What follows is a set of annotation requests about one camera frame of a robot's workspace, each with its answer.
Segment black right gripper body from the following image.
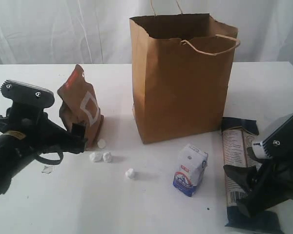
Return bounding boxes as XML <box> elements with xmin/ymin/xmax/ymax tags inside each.
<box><xmin>236</xmin><ymin>161</ymin><xmax>293</xmax><ymax>217</ymax></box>

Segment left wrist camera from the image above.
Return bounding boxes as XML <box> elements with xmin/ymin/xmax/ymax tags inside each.
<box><xmin>0</xmin><ymin>79</ymin><xmax>55</xmax><ymax>109</ymax></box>

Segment brown orange snack pouch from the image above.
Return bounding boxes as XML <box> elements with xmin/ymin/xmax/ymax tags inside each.
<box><xmin>57</xmin><ymin>64</ymin><xmax>104</xmax><ymax>149</ymax></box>

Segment brown paper bag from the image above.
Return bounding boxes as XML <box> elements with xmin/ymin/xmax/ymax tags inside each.
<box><xmin>129</xmin><ymin>13</ymin><xmax>240</xmax><ymax>144</ymax></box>

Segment white backdrop curtain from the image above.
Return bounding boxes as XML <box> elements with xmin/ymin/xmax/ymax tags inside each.
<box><xmin>0</xmin><ymin>0</ymin><xmax>293</xmax><ymax>64</ymax></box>

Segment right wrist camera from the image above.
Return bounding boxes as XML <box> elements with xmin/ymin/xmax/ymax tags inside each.
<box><xmin>251</xmin><ymin>113</ymin><xmax>293</xmax><ymax>159</ymax></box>

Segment white crumpled ball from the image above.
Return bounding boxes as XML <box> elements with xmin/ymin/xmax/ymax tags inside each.
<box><xmin>97</xmin><ymin>138</ymin><xmax>106</xmax><ymax>149</ymax></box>
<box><xmin>103</xmin><ymin>152</ymin><xmax>113</xmax><ymax>163</ymax></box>
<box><xmin>89</xmin><ymin>152</ymin><xmax>103</xmax><ymax>162</ymax></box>
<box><xmin>125</xmin><ymin>168</ymin><xmax>135</xmax><ymax>179</ymax></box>

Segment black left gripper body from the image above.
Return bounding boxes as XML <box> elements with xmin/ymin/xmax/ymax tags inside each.
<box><xmin>0</xmin><ymin>102</ymin><xmax>86</xmax><ymax>154</ymax></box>

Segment spaghetti pasta package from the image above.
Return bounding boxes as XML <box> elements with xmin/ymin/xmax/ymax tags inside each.
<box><xmin>221</xmin><ymin>117</ymin><xmax>283</xmax><ymax>234</ymax></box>

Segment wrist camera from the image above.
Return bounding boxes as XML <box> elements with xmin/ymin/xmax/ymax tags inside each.
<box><xmin>251</xmin><ymin>113</ymin><xmax>293</xmax><ymax>159</ymax></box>
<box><xmin>0</xmin><ymin>79</ymin><xmax>55</xmax><ymax>109</ymax></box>

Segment white blue salt packet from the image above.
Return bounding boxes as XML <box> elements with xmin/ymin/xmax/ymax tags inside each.
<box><xmin>172</xmin><ymin>144</ymin><xmax>209</xmax><ymax>197</ymax></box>

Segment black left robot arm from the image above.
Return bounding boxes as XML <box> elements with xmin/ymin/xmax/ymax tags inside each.
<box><xmin>0</xmin><ymin>103</ymin><xmax>86</xmax><ymax>195</ymax></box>

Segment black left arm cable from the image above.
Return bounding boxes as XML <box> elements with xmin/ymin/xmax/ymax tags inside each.
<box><xmin>31</xmin><ymin>145</ymin><xmax>64</xmax><ymax>166</ymax></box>

